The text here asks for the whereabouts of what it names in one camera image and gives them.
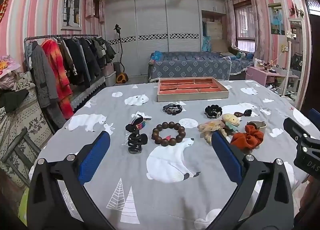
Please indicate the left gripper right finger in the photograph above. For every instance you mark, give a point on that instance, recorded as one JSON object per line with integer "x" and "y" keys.
{"x": 273, "y": 208}

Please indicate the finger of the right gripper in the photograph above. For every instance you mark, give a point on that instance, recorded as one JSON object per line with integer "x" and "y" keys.
{"x": 314, "y": 116}
{"x": 297, "y": 133}

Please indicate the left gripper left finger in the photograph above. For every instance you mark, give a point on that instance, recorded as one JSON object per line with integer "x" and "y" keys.
{"x": 46, "y": 207}

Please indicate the orange fabric scrunchie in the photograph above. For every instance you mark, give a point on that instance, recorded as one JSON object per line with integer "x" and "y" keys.
{"x": 248, "y": 140}

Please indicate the black scrunchie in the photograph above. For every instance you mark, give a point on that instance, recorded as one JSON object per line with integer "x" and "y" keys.
{"x": 213, "y": 111}

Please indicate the cream pineapple plush clip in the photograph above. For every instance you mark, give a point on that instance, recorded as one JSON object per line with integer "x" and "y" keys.
{"x": 231, "y": 122}

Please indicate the brick-pattern jewelry tray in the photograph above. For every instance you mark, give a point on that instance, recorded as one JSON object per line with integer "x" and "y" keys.
{"x": 185, "y": 89}

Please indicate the pink side table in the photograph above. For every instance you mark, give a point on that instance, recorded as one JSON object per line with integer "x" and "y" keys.
{"x": 263, "y": 77}

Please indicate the standing mirror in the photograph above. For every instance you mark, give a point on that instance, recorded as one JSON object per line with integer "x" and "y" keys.
{"x": 297, "y": 38}

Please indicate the couple poster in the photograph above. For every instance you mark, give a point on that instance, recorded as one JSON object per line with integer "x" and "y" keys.
{"x": 276, "y": 19}

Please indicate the grey polar bear tablecloth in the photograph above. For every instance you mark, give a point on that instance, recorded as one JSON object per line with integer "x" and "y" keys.
{"x": 173, "y": 187}

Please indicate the grey quilted coat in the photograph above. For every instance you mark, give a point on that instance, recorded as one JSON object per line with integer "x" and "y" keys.
{"x": 46, "y": 87}

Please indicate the window with pink curtains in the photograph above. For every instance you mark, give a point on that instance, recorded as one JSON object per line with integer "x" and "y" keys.
{"x": 247, "y": 26}

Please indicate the bed with blue cover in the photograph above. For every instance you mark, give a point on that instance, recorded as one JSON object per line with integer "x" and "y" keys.
{"x": 195, "y": 64}

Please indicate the metal clothes rack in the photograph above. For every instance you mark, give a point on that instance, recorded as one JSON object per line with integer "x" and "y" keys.
{"x": 80, "y": 62}

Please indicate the orange red coat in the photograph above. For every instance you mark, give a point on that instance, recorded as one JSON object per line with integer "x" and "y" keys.
{"x": 53, "y": 53}

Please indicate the plastic storage boxes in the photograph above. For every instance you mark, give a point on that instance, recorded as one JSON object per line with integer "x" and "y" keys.
{"x": 109, "y": 74}

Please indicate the garment steamer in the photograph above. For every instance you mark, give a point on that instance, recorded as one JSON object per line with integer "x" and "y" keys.
{"x": 122, "y": 77}

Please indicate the white sliding wardrobe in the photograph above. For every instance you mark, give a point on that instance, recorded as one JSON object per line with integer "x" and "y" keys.
{"x": 156, "y": 25}

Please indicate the framed wedding photo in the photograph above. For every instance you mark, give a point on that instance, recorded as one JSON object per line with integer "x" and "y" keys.
{"x": 71, "y": 15}

